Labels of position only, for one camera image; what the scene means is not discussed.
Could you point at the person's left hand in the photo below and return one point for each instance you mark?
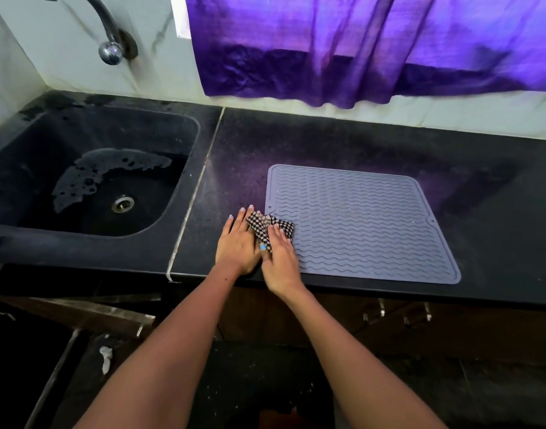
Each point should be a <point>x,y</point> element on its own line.
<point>237,250</point>

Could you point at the person's right hand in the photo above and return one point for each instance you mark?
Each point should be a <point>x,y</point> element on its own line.
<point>282,270</point>

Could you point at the person's left middle finger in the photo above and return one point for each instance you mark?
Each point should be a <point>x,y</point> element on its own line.
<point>249,215</point>

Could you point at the person's right middle finger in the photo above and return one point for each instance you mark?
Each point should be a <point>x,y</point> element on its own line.
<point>284,239</point>

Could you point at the person's left little finger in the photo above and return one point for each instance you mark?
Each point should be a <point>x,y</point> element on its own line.
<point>227,227</point>

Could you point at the person's right thumb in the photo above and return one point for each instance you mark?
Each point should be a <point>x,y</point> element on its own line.
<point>264,254</point>

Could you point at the black white checkered cloth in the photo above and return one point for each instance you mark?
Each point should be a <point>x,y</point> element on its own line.
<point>263,227</point>

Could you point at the person's left forearm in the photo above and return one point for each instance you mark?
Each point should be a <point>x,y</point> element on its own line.
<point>166,352</point>

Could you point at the person's right forearm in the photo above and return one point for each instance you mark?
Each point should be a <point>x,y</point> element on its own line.
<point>358,366</point>

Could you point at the grey ribbed silicone mat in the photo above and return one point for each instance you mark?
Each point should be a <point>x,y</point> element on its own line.
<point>366,218</point>

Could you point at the metal sink drain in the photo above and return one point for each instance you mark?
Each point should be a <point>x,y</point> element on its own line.
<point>123,204</point>

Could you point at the black stone sink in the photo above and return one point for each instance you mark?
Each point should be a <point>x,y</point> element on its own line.
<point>85,169</point>

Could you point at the open brown cabinet door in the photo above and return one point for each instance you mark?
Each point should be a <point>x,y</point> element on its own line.
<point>76,314</point>

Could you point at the white paper scrap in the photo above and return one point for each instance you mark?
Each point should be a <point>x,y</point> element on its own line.
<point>106,358</point>

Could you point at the purple curtain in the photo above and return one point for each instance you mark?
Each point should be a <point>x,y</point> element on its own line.
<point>366,44</point>

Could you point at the chrome wall faucet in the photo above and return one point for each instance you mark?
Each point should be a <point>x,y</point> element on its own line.
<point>110,40</point>

